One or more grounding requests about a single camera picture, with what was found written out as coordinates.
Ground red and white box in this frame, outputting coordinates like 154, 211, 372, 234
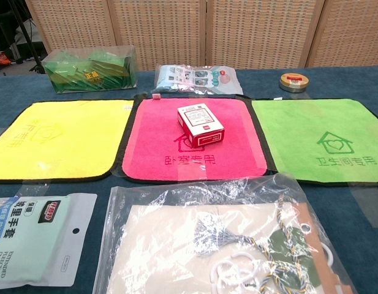
176, 103, 225, 149

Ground pink cloth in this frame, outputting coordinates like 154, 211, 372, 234
115, 94, 277, 184

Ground clear bag of items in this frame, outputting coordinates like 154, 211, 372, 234
151, 64, 244, 96

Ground green cloth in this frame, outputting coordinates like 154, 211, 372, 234
251, 97, 378, 187

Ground yellow cloth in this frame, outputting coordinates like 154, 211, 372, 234
0, 99, 135, 184

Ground clear bag of green packets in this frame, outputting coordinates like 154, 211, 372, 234
41, 45, 138, 94

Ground packaged beige curtain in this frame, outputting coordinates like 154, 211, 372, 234
92, 173, 360, 294

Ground woven folding screen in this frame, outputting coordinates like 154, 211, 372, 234
25, 0, 378, 73

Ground round metal tin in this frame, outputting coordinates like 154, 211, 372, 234
279, 72, 311, 92

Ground packaged green fleece gloves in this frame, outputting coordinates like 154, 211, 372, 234
0, 192, 98, 294

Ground black tripod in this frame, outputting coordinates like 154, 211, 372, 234
4, 0, 45, 74

